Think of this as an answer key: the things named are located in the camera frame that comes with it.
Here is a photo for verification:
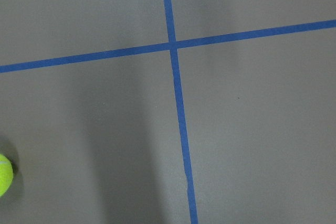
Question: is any tennis ball with Wilson logo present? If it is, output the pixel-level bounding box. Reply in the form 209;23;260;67
0;154;14;197

